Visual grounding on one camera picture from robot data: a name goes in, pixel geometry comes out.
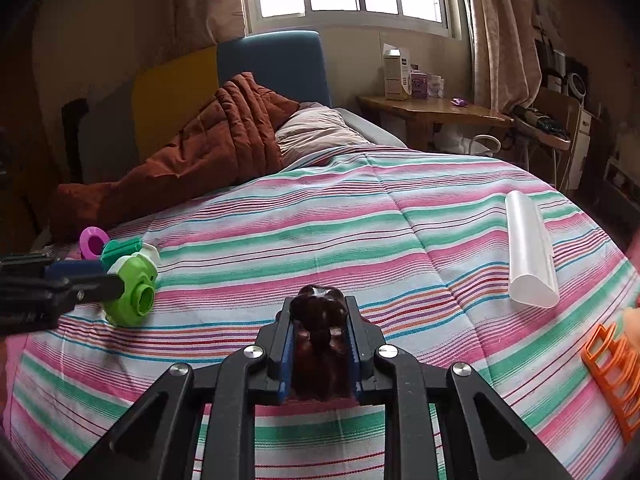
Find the cluttered side stand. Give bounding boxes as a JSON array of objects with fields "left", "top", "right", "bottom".
[{"left": 510, "top": 104, "right": 573, "bottom": 151}]

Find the wooden bedside table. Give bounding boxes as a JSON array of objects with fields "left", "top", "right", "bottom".
[{"left": 356, "top": 95, "right": 516, "bottom": 153}]

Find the light green plastic toy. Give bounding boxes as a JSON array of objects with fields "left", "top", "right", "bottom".
[{"left": 102, "top": 254, "right": 160, "bottom": 328}]

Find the white cabinet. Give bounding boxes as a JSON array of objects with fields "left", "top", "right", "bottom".
[{"left": 565, "top": 110, "right": 606, "bottom": 191}]

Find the orange plastic rack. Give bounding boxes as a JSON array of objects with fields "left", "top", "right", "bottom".
[{"left": 581, "top": 324, "right": 640, "bottom": 443}]

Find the peach round object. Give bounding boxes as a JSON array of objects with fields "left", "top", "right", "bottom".
[{"left": 622, "top": 306, "right": 640, "bottom": 356}]

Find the black padded panel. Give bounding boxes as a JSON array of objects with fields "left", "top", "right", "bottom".
[{"left": 61, "top": 98, "right": 91, "bottom": 183}]

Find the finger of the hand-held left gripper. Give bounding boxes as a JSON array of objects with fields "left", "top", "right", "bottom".
[
  {"left": 0, "top": 254, "right": 108, "bottom": 281},
  {"left": 55, "top": 275, "right": 125, "bottom": 307}
]

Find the purple plastic toy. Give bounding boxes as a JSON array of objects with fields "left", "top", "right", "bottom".
[{"left": 79, "top": 227, "right": 110, "bottom": 261}]

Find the translucent white plastic tube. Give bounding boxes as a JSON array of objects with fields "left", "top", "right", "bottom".
[{"left": 504, "top": 191, "right": 561, "bottom": 308}]

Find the teal green plastic toy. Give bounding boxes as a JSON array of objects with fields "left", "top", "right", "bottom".
[{"left": 101, "top": 237, "right": 162, "bottom": 270}]

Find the beige curtain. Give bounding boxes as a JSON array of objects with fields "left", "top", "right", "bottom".
[
  {"left": 165, "top": 0, "right": 256, "bottom": 56},
  {"left": 465, "top": 0, "right": 543, "bottom": 111}
]

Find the tall white box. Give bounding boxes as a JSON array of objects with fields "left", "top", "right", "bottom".
[{"left": 382, "top": 42, "right": 412, "bottom": 101}]

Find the striped bed sheet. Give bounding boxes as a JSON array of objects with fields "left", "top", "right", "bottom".
[{"left": 0, "top": 147, "right": 640, "bottom": 480}]

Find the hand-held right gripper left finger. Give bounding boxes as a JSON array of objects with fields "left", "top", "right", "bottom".
[{"left": 65, "top": 296, "right": 296, "bottom": 480}]

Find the white cable loop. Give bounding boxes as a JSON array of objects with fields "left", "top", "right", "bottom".
[{"left": 465, "top": 134, "right": 502, "bottom": 157}]

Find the brown quilt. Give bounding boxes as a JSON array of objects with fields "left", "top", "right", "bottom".
[{"left": 50, "top": 72, "right": 301, "bottom": 241}]

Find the pale pink pillow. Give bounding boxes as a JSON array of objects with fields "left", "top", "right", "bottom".
[{"left": 274, "top": 105, "right": 373, "bottom": 168}]

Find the grey yellow blue headboard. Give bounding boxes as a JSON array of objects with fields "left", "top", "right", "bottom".
[{"left": 77, "top": 30, "right": 333, "bottom": 186}]

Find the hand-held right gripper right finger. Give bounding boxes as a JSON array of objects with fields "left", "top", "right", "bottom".
[{"left": 345, "top": 296, "right": 573, "bottom": 480}]

